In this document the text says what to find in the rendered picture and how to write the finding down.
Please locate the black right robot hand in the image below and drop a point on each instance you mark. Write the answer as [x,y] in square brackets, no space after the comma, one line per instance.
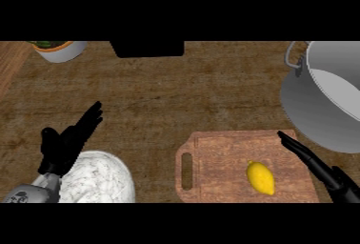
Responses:
[324,173]

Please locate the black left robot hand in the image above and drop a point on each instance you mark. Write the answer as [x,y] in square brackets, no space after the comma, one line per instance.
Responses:
[65,144]

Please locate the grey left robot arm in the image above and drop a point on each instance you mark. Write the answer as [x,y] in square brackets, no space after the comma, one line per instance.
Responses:
[36,190]

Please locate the yellow lemon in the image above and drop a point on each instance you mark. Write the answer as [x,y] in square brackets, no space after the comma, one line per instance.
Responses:
[260,177]

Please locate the brown wooden cutting board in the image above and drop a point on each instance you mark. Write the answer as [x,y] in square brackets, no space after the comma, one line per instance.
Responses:
[234,168]

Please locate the large grey metal pot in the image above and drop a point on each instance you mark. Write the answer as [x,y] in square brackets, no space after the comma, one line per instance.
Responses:
[328,95]

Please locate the white plant pot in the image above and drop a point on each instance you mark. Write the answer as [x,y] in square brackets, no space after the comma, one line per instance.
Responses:
[59,50]

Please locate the black box appliance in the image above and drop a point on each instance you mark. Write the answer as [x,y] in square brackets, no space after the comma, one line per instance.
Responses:
[148,48]

